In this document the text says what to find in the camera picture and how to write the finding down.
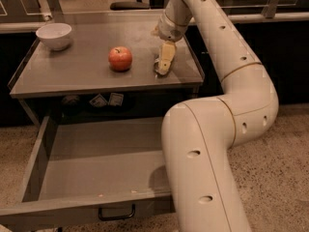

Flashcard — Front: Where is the paper tag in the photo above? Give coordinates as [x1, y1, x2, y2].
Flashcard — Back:
[109, 93, 124, 106]
[89, 94, 108, 108]

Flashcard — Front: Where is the left paper tag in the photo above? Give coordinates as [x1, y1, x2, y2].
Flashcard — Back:
[89, 94, 108, 108]

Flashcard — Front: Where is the grey cabinet table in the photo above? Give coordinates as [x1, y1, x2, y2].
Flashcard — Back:
[7, 10, 206, 128]

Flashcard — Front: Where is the dark round object under table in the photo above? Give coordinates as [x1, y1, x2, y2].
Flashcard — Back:
[61, 95, 80, 106]

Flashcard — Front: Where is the red apple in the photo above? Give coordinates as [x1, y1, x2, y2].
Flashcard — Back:
[108, 46, 132, 72]

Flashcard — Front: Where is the right paper tag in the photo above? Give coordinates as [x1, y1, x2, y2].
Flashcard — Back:
[109, 93, 124, 106]

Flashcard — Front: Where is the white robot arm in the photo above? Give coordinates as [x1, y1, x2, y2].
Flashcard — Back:
[157, 0, 279, 232]

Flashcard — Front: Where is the dark counter cabinet right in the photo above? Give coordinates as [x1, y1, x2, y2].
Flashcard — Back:
[185, 21, 309, 104]

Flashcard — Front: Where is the metal frame post right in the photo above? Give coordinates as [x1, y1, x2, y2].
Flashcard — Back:
[262, 0, 279, 18]

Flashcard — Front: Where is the black drawer handle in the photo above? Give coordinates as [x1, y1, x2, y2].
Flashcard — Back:
[98, 204, 136, 221]

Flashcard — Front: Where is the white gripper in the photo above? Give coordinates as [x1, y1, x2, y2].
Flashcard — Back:
[152, 13, 190, 75]

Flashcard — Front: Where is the open grey top drawer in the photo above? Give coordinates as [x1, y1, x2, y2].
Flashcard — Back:
[0, 116, 174, 232]

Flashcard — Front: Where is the white bowl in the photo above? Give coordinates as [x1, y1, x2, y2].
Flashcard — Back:
[36, 23, 72, 51]

